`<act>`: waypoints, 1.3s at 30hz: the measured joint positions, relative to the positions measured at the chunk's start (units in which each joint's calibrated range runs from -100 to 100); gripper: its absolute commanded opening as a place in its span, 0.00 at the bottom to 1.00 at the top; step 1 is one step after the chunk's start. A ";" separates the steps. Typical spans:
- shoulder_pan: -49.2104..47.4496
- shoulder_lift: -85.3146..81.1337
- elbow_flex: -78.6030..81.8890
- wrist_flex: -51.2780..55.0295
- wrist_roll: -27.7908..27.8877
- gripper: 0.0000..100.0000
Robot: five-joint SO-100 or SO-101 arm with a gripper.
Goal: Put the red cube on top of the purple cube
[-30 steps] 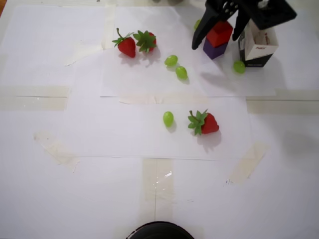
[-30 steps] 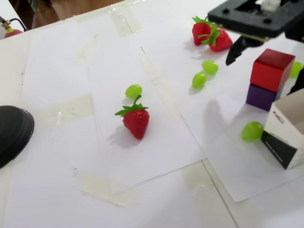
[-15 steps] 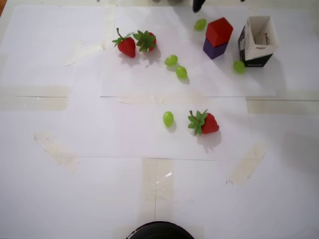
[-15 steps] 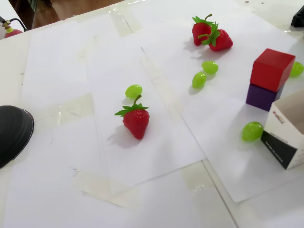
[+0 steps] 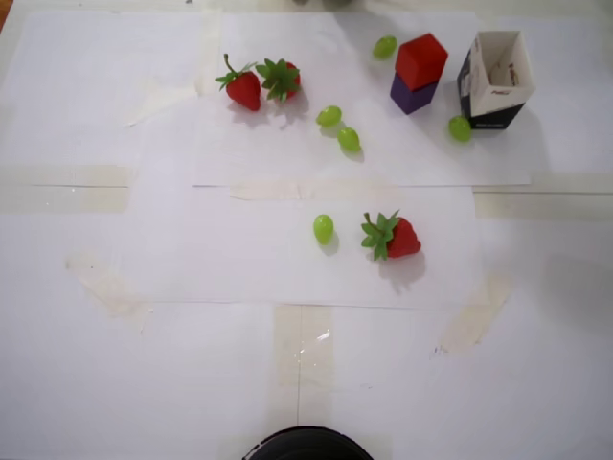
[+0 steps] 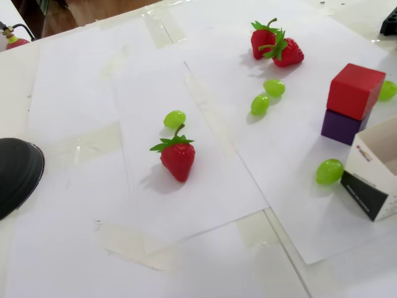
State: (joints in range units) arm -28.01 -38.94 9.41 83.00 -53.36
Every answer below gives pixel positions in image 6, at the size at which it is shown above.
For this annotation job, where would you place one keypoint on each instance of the red plastic strawberry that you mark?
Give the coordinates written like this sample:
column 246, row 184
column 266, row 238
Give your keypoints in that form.
column 291, row 54
column 262, row 42
column 178, row 161

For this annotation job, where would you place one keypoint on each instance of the dark wooden furniture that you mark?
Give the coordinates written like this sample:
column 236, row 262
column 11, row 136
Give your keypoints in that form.
column 31, row 15

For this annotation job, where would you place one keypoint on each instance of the purple wooden cube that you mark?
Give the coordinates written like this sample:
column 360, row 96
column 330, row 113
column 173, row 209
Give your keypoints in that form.
column 339, row 130

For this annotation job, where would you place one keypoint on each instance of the open white black carton box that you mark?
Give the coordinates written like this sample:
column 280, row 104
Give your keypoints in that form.
column 363, row 198

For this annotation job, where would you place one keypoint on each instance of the white paper sheet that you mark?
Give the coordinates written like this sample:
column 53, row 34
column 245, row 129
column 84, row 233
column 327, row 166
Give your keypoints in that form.
column 288, row 201
column 201, row 198

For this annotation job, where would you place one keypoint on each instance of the red fire extinguisher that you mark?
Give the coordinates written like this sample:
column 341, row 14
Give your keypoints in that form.
column 17, row 44

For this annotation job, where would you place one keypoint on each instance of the black round stand base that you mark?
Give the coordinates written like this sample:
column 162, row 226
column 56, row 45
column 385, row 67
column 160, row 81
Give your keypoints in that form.
column 18, row 174

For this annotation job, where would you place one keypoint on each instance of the red wooden cube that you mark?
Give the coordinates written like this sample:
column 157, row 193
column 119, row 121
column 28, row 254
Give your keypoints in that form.
column 350, row 93

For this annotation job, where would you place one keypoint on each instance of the green plastic grape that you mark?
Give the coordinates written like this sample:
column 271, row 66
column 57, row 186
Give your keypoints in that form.
column 260, row 105
column 274, row 87
column 388, row 90
column 174, row 119
column 329, row 172

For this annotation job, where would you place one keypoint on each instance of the beige tape strip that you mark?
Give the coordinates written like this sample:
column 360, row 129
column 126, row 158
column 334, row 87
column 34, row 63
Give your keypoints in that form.
column 211, row 111
column 164, row 29
column 133, row 248
column 93, row 141
column 254, row 229

